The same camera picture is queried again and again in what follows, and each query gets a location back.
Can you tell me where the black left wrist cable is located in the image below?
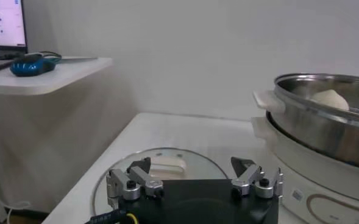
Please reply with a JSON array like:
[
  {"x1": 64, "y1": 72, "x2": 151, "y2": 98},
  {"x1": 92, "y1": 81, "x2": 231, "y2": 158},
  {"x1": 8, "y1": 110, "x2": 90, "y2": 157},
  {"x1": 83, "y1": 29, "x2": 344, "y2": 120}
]
[{"x1": 84, "y1": 209, "x2": 139, "y2": 224}]

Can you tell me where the white floor cable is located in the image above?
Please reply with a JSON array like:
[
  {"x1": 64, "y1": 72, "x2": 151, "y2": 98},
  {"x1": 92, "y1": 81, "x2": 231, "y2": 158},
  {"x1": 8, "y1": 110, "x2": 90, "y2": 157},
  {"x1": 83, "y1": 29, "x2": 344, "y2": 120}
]
[{"x1": 0, "y1": 182, "x2": 33, "y2": 224}]

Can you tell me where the black laptop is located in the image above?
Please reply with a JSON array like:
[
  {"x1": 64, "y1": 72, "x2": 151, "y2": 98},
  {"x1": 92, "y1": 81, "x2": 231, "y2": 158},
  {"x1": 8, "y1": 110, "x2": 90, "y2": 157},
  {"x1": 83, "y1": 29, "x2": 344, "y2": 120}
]
[{"x1": 0, "y1": 0, "x2": 28, "y2": 75}]

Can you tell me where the blue computer mouse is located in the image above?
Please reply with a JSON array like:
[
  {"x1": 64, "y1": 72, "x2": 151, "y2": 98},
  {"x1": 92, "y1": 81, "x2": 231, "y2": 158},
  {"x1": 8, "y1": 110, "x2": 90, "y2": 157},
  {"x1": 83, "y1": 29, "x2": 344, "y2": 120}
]
[{"x1": 9, "y1": 54, "x2": 57, "y2": 77}]

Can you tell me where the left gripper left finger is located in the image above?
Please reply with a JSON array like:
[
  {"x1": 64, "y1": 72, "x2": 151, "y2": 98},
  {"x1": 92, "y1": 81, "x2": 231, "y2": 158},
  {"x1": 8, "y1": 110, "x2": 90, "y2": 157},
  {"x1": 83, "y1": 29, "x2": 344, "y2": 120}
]
[{"x1": 105, "y1": 156, "x2": 165, "y2": 208}]

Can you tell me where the white electric cooker pot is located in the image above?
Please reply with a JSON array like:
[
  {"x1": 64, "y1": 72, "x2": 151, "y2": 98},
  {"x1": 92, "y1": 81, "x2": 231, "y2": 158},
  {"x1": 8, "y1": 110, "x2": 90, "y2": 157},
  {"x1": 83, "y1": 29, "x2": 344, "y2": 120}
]
[{"x1": 251, "y1": 111, "x2": 359, "y2": 224}]

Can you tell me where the white side table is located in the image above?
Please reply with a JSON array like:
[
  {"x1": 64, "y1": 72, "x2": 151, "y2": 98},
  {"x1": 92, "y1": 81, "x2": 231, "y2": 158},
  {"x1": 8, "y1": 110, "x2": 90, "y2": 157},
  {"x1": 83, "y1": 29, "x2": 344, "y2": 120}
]
[{"x1": 0, "y1": 56, "x2": 137, "y2": 214}]

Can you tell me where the round glass pot lid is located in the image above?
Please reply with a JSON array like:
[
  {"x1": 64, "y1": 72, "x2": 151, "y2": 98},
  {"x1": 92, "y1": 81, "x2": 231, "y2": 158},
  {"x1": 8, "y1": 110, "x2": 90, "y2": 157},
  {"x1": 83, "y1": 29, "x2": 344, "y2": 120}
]
[{"x1": 92, "y1": 147, "x2": 229, "y2": 220}]

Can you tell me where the white steamed baozi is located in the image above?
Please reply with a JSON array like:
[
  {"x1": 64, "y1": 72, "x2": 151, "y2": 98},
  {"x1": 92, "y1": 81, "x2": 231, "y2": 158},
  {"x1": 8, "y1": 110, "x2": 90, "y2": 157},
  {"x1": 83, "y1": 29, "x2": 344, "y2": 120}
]
[{"x1": 310, "y1": 89, "x2": 350, "y2": 112}]

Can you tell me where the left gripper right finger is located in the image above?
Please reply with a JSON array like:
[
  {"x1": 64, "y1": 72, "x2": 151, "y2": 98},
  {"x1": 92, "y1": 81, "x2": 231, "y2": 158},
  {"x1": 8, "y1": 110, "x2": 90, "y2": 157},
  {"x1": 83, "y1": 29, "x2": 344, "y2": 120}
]
[{"x1": 230, "y1": 156, "x2": 284, "y2": 200}]

